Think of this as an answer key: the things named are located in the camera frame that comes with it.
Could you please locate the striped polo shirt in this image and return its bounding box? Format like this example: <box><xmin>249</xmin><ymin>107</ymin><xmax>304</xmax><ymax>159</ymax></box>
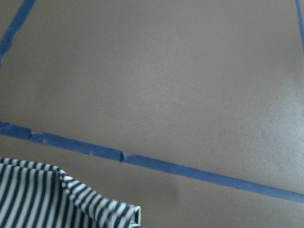
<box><xmin>0</xmin><ymin>158</ymin><xmax>141</xmax><ymax>228</ymax></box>

